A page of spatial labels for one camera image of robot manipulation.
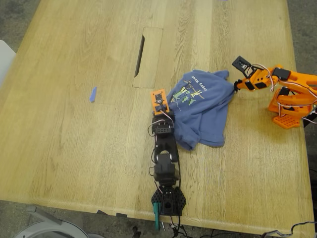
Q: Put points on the orange gripper padded finger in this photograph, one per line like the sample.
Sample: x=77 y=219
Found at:
x=237 y=88
x=237 y=82

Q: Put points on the blue printed T-shirt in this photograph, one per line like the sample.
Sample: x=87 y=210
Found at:
x=205 y=116

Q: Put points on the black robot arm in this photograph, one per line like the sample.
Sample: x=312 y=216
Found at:
x=164 y=171

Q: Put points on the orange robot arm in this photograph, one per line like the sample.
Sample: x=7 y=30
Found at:
x=297 y=79

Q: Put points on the black table clamp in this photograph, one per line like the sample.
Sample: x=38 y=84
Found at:
x=310 y=119

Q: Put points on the short blue tape piece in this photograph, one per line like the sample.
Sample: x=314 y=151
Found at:
x=93 y=94

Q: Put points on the green table clamp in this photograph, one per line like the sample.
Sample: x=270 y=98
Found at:
x=156 y=215

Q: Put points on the white slatted chair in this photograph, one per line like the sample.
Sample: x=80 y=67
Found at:
x=6 y=62

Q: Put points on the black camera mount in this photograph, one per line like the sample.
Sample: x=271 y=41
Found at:
x=239 y=63

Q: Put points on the orange camera mount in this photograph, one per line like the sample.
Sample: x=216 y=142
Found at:
x=159 y=99

